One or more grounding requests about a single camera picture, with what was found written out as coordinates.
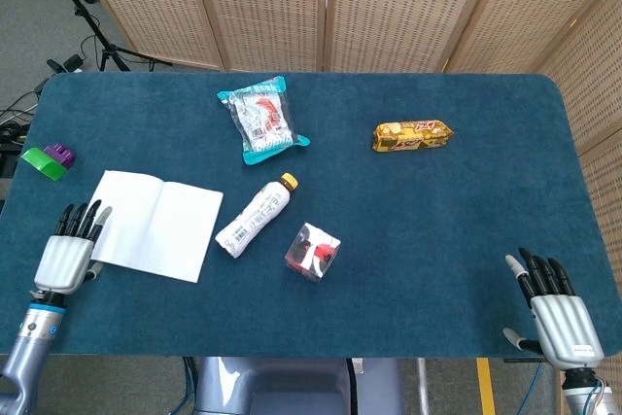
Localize purple toy block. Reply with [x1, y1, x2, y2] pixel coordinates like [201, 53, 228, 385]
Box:
[43, 143, 77, 171]

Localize black power strip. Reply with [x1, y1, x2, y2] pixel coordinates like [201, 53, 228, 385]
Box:
[47, 53, 85, 74]

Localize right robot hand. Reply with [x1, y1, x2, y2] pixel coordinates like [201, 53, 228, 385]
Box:
[502, 248, 605, 371]

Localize black tripod stand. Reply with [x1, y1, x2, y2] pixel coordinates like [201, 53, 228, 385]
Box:
[37, 0, 174, 74]

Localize black floor cables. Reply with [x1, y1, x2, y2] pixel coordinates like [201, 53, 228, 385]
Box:
[0, 77, 50, 154]

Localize blue table cloth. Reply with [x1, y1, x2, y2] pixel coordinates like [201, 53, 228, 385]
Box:
[0, 72, 622, 358]

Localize white label bottle yellow cap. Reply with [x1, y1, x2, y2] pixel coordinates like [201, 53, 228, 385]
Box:
[215, 172, 300, 259]

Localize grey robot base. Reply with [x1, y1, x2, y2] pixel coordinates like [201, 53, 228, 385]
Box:
[193, 356, 407, 415]

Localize yellow cracker packet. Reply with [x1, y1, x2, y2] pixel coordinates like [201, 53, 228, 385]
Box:
[372, 119, 456, 153]

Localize green toy block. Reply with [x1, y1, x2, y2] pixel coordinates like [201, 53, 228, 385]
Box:
[20, 146, 68, 182]

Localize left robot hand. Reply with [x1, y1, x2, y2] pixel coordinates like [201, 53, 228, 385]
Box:
[33, 199, 114, 295]

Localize white lined open notebook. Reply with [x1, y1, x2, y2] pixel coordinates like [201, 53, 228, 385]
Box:
[89, 169, 225, 285]

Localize clear box red black item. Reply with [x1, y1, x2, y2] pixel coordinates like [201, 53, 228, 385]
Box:
[284, 222, 342, 283]

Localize white table leg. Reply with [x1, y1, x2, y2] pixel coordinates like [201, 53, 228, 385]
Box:
[416, 358, 432, 415]

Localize teal snack packet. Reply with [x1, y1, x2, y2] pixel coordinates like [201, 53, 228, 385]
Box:
[216, 75, 311, 166]

